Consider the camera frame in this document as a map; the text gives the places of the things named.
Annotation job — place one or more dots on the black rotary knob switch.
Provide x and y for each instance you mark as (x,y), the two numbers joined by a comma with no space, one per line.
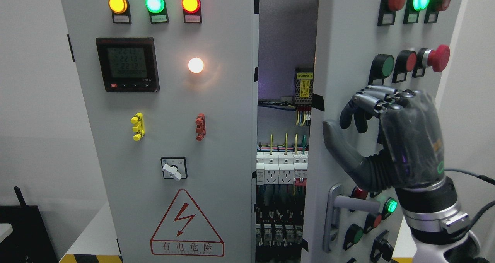
(381,248)

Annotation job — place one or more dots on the red push button lower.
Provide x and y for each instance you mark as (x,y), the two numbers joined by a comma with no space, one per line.
(372,221)

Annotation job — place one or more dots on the silver door handle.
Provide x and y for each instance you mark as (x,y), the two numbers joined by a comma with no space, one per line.
(337,201)

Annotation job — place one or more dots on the dark red buzzer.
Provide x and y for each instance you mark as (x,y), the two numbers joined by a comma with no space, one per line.
(434,8)

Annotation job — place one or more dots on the red emergency stop button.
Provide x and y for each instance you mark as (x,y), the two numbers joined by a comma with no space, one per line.
(427,57)

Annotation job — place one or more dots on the green top right indicator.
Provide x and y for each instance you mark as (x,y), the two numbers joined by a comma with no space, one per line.
(412,9)

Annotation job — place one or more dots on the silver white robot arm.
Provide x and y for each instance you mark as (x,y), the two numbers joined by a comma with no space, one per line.
(440,229)

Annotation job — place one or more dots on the black digital power meter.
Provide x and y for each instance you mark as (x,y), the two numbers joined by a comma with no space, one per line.
(128,64)

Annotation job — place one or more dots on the grey cabinet door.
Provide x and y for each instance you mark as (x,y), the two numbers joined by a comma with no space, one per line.
(220,166)
(376,149)

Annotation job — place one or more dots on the red push button upper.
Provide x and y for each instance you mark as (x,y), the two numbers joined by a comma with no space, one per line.
(405,63)

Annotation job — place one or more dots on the grey right cabinet door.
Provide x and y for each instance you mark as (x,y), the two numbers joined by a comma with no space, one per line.
(376,149)

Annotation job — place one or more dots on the green push button upper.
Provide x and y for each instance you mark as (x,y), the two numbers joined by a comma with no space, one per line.
(381,68)

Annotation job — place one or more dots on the lower circuit breaker row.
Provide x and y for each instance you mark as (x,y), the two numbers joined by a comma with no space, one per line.
(269,235)

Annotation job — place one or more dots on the green push button lower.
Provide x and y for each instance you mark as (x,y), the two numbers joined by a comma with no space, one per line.
(353,235)

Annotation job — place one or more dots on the green push button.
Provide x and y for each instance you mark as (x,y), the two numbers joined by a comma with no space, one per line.
(381,68)
(353,235)

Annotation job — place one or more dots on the dark red top indicator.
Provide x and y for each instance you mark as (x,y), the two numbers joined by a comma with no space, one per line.
(387,11)

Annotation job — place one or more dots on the green indicator light left door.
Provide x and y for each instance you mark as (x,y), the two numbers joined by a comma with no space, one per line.
(157,11)

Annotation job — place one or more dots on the red lit indicator light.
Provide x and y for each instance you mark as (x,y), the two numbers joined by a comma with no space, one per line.
(192,11)

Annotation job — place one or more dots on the red push button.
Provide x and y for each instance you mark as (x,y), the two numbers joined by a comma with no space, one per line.
(405,63)
(372,221)

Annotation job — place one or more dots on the white glowing indicator light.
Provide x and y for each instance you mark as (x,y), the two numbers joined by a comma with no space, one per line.
(196,65)

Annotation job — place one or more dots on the yellow terminal connector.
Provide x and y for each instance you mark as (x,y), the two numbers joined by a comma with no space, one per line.
(138,126)

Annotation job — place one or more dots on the dark red indicator middle left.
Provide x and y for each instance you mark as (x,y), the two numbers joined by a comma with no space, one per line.
(359,193)

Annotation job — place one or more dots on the white socket breaker row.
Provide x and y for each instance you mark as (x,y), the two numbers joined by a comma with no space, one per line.
(280,168)

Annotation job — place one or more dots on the white rotary switch left door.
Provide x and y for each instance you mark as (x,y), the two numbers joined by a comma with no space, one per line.
(174,168)

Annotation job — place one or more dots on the red terminal connector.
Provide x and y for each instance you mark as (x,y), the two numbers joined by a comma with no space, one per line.
(200,127)

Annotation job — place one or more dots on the yellow indicator light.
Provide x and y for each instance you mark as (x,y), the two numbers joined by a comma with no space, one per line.
(120,10)

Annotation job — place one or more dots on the green indicator middle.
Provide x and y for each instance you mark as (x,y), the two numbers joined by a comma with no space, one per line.
(389,207)

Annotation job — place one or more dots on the red electric warning sticker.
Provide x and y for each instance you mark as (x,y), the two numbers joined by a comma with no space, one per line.
(184,230)

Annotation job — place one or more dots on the metal power supply unit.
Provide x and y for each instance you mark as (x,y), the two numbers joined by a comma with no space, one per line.
(304,81)

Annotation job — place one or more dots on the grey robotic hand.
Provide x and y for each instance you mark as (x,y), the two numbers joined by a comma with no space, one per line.
(413,152)

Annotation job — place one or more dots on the grey left cabinet door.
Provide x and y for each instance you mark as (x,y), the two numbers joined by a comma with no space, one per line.
(220,166)

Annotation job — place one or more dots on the dark red indicator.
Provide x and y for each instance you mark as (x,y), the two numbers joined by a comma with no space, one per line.
(387,11)
(359,193)

